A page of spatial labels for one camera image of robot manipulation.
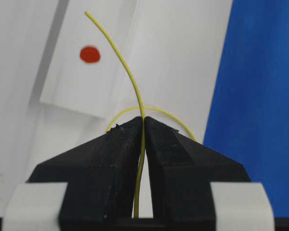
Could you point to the small white raised plate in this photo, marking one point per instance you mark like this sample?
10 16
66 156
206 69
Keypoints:
84 68

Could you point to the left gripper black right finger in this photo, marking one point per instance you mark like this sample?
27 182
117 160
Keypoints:
180 172

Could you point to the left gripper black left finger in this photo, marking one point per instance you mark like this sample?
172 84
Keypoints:
100 175

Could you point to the large white base board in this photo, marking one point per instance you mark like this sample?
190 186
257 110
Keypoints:
173 50

